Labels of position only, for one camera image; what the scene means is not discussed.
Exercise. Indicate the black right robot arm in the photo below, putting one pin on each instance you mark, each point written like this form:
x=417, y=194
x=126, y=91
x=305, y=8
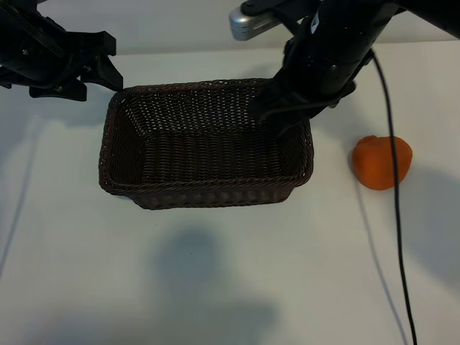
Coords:
x=352, y=25

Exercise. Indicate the dark brown woven basket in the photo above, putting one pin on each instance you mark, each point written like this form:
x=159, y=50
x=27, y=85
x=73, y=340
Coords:
x=201, y=158

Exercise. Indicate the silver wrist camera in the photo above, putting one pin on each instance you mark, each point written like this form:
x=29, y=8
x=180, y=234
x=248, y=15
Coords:
x=248, y=25

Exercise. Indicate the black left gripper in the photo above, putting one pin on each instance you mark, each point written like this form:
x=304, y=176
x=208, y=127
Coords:
x=32, y=54

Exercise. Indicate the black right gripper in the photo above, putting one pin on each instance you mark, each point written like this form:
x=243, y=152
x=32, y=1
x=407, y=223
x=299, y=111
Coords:
x=323, y=86

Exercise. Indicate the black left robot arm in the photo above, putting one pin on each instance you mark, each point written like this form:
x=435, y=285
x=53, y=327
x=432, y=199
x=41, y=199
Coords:
x=14, y=3

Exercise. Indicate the soft orange toy fruit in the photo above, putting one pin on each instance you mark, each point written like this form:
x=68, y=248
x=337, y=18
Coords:
x=373, y=165

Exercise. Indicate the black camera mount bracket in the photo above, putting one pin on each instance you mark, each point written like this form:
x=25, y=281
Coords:
x=266, y=6

